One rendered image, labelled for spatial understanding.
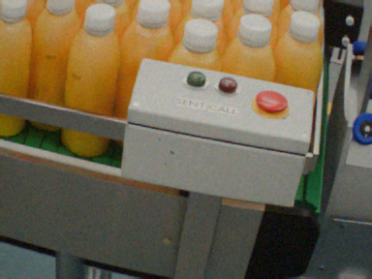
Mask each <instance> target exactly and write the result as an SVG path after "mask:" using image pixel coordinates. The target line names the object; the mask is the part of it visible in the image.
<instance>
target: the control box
mask: <svg viewBox="0 0 372 279"><path fill-rule="evenodd" d="M192 71H201V72H203V73H204V74H205V75H206V84H205V85H204V86H193V85H191V84H189V83H188V82H187V80H186V78H187V76H188V74H189V73H190V72H192ZM224 77H231V78H234V79H235V80H236V82H237V89H236V91H234V92H232V93H228V92H225V91H222V90H221V89H220V88H219V87H218V83H219V81H220V79H221V78H224ZM263 90H274V91H277V92H280V93H281V94H283V95H284V96H285V97H286V98H287V99H288V106H287V108H286V109H284V110H282V111H277V112H269V111H266V110H265V109H263V108H261V107H260V106H259V105H258V104H257V102H256V96H257V94H258V93H259V92H261V91H263ZM177 99H179V101H181V104H179V103H180V102H179V101H178V100H177ZM181 99H182V100H181ZM184 99H185V102H188V103H184V104H186V105H183V101H184ZM186 100H189V101H186ZM190 101H192V102H193V103H194V104H195V105H197V102H198V106H197V107H196V106H195V105H194V104H193V103H192V102H191V106H189V105H190ZM202 103H205V104H203V107H202ZM313 104H314V92H313V91H309V90H305V89H300V88H295V87H290V86H287V85H282V84H276V83H271V82H267V81H261V80H256V79H251V78H248V77H242V76H237V75H232V74H227V73H222V72H217V71H212V70H207V69H202V68H197V67H186V66H181V65H176V64H171V63H166V62H161V61H156V60H151V59H146V58H143V59H142V60H141V64H140V67H139V73H138V77H137V80H136V84H135V87H134V90H133V93H132V97H131V100H130V104H129V106H128V111H127V126H126V133H125V139H124V146H123V152H122V156H123V159H122V166H121V173H120V174H121V176H122V177H125V178H130V179H135V180H139V181H144V182H149V183H154V184H159V185H163V186H167V187H171V188H174V189H179V190H186V191H194V192H199V193H204V194H209V195H213V196H218V197H223V198H229V199H238V200H244V201H248V202H262V203H266V204H271V205H274V204H276V205H281V206H286V207H288V206H292V205H293V203H294V199H295V193H296V189H297V185H298V182H299V179H300V178H301V175H302V173H303V169H304V165H305V161H306V156H307V153H308V151H309V147H310V143H311V133H312V118H313ZM211 105H215V106H211ZM210 106H211V108H210ZM216 106H218V107H216ZM222 107H224V109H225V111H226V112H224V111H223V110H222V109H223V108H222ZM228 108H229V112H231V113H229V112H227V111H228ZM213 109H217V110H213ZM218 109H220V110H218ZM233 109H234V111H233ZM233 113H236V114H233Z"/></svg>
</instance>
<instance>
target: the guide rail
mask: <svg viewBox="0 0 372 279"><path fill-rule="evenodd" d="M0 113H2V114H6V115H9V116H13V117H19V118H25V119H29V120H34V121H38V122H42V123H46V124H50V125H54V126H58V127H63V128H67V129H71V130H76V131H80V132H82V133H85V134H89V135H93V136H98V137H103V138H107V139H113V140H121V141H124V139H125V133H126V126H127V119H123V118H118V117H113V116H108V115H103V114H100V113H94V112H90V111H86V110H81V109H76V108H69V107H64V106H59V105H56V104H52V103H47V102H43V101H39V100H30V99H26V98H23V97H19V96H15V95H11V94H7V93H0ZM312 158H313V154H310V153H307V156H306V161H305V165H304V169H303V173H302V174H308V172H309V169H310V166H311V162H312Z"/></svg>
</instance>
